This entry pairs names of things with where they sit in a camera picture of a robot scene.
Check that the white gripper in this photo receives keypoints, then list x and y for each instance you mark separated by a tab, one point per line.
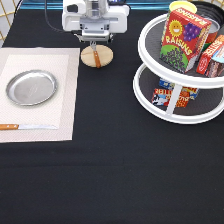
97	20

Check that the wooden handled small fork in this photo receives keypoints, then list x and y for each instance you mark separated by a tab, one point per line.
96	56

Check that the round silver metal plate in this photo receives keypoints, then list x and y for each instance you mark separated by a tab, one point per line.
31	87

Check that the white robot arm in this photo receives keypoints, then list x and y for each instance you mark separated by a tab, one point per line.
96	20

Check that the round wooden coaster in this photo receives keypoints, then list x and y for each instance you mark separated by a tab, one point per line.
104	52

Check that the beige woven placemat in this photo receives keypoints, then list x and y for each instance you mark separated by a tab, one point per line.
57	111

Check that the yellow lidded can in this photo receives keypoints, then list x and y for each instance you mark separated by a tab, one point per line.
182	4

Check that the blue yellow box lower tier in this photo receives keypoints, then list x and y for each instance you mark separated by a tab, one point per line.
193	92

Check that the red raisins box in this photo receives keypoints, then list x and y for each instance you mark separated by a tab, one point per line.
184	39

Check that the red blue box lower tier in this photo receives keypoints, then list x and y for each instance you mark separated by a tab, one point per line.
161	97

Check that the white two-tier turntable shelf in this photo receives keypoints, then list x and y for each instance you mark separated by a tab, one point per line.
208	105

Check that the red label tin can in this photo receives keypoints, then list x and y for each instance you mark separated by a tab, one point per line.
212	33

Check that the red white snack box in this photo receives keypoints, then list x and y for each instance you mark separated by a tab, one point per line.
211	63

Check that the black tablecloth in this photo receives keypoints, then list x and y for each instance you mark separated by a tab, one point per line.
123	165

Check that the wooden handled table knife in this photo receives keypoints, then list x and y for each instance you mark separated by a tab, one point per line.
25	127

